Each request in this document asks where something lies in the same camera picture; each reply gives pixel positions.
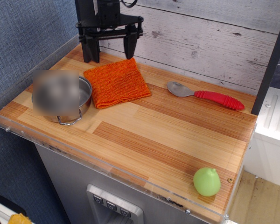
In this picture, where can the left black frame post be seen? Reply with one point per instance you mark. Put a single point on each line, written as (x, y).
(86, 20)

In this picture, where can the white plastic appliance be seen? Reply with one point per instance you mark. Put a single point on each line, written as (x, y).
(263, 154)

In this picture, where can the grey toy fridge cabinet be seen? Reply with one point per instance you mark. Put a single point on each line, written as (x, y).
(71, 179)

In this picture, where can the right black frame post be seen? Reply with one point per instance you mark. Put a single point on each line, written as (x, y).
(267, 78)

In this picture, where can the clear acrylic table guard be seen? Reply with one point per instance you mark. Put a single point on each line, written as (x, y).
(156, 144)

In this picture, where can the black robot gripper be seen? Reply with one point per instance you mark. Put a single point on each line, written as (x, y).
(112, 25)

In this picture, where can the black and yellow object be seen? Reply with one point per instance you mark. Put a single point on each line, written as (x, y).
(9, 208)

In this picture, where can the black frame post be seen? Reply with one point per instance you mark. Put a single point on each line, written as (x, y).
(267, 78)
(86, 20)

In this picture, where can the silver dispenser panel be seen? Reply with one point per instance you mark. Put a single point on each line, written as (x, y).
(111, 209)

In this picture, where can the green plastic pear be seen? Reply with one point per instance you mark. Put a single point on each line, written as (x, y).
(206, 181)

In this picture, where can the orange knitted cloth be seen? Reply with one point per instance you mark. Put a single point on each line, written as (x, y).
(116, 83)

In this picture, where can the silver steel pot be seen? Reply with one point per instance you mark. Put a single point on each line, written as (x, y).
(60, 96)

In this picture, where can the red handled metal spoon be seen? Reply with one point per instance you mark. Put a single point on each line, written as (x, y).
(181, 90)

